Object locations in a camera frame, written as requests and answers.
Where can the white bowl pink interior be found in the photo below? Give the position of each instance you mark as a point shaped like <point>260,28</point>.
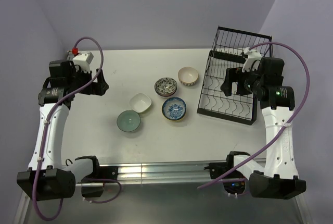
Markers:
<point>188,76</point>

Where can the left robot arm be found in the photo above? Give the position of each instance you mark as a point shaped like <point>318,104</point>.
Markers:
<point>45,177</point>

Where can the leaf pattern bowl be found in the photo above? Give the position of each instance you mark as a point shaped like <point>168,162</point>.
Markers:
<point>165,86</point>

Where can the green square bowl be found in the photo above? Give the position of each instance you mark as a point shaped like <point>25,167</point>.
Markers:
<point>140,102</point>

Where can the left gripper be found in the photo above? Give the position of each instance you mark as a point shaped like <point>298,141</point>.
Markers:
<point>100,87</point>

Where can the celadon green bowl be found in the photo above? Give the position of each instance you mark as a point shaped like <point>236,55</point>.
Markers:
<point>128,121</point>

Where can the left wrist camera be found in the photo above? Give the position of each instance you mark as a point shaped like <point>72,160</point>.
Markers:
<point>82,60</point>

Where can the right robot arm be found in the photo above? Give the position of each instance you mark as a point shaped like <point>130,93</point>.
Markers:
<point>279,178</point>

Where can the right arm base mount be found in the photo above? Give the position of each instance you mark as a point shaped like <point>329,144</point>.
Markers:
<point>234,188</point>

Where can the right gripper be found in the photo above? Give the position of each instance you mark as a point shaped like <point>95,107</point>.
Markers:
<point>235,74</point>

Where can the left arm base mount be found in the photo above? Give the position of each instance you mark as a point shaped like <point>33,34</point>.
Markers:
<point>97,182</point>

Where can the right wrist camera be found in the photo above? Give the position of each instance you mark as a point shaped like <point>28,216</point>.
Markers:
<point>252,60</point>

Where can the aluminium frame rail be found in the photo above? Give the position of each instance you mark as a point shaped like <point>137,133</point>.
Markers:
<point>168,193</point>

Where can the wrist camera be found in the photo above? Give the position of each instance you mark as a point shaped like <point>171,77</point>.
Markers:
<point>82,60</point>
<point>252,60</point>

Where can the blue floral bowl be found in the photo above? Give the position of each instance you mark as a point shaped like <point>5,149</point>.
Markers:
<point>174,109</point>

